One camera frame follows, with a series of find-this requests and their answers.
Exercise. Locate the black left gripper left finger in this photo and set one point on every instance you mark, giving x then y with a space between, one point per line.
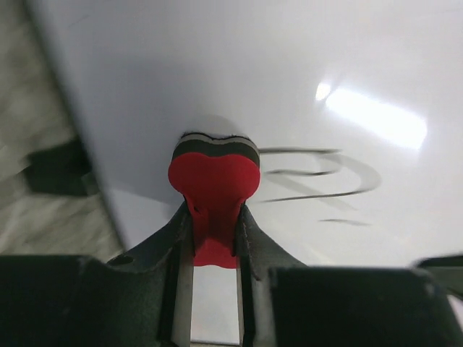
139 298

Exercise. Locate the small black-framed whiteboard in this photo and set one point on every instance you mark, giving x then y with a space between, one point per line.
355 107

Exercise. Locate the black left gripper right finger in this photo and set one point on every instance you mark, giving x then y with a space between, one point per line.
283 302

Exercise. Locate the red and black eraser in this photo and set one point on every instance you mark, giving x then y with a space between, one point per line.
215 175

